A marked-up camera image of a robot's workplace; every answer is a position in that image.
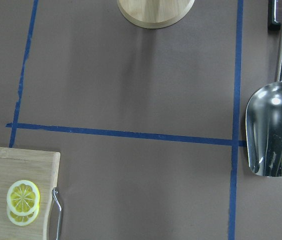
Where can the wooden stand base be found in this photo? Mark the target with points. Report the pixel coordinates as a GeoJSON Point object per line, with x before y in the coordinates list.
{"type": "Point", "coordinates": [154, 14]}

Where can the metal scoop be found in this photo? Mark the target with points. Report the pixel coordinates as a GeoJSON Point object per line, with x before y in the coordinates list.
{"type": "Point", "coordinates": [264, 126]}

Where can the lemon slice top stacked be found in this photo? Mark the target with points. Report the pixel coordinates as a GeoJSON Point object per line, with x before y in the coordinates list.
{"type": "Point", "coordinates": [23, 197]}

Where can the lemon slice stacked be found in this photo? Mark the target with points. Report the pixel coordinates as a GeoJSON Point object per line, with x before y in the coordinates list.
{"type": "Point", "coordinates": [23, 197]}
{"type": "Point", "coordinates": [22, 220]}

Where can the bamboo cutting board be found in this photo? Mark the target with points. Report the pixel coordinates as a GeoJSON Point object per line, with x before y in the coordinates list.
{"type": "Point", "coordinates": [39, 167]}

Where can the lemon slice bottom stacked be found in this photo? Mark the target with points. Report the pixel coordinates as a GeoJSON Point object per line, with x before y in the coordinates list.
{"type": "Point", "coordinates": [22, 220]}

